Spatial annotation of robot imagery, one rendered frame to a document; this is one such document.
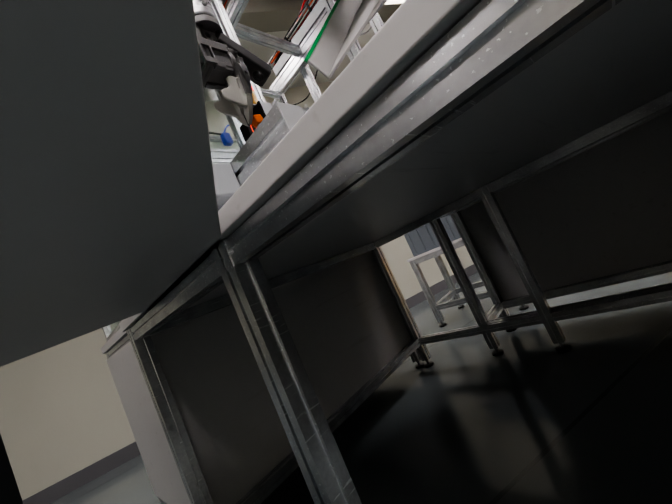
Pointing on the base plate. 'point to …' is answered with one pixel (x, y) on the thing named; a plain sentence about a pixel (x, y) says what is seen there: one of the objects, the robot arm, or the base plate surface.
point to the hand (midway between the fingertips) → (250, 119)
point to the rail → (265, 139)
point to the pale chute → (340, 33)
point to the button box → (224, 182)
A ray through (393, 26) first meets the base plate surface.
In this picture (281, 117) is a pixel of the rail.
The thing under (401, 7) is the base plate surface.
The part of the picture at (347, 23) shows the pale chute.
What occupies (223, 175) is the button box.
